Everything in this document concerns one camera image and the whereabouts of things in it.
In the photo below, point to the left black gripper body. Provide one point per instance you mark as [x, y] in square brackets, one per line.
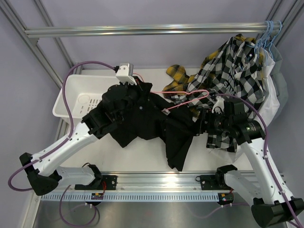
[135, 92]

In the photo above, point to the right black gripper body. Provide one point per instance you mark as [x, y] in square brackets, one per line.
[207, 115]

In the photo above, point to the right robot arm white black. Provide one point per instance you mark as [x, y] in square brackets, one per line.
[271, 202]

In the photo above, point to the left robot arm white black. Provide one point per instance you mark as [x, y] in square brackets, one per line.
[44, 170]

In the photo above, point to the yellow black plaid shirt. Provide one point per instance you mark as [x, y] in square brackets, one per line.
[177, 80]

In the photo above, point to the black white checkered shirt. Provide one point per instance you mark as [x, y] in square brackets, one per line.
[228, 83]

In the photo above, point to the white plastic bin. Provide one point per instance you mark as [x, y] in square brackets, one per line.
[84, 92]

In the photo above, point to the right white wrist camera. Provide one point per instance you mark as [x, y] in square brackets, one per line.
[218, 107]

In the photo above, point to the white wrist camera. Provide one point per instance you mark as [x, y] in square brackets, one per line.
[125, 74]
[218, 107]

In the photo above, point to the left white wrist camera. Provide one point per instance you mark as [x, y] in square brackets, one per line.
[125, 74]

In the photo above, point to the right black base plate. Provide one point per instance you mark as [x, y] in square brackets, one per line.
[211, 182]

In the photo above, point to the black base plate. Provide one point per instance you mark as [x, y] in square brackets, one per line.
[108, 183]
[211, 182]

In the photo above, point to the white slotted cable duct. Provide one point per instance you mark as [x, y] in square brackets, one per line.
[132, 197]

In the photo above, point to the aluminium front rail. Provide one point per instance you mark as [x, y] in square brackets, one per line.
[125, 181]

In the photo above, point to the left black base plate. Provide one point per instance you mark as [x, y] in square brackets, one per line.
[108, 183]

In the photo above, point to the light blue wire hangers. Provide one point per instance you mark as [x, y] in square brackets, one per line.
[263, 45]

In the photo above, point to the aluminium hanging rail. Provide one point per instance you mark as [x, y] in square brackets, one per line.
[149, 30]

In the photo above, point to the right aluminium frame post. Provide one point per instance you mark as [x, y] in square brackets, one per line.
[288, 12]

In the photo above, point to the aluminium frame post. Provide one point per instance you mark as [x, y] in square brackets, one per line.
[288, 12]
[20, 27]

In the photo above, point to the left aluminium frame post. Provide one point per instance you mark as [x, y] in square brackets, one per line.
[20, 27]

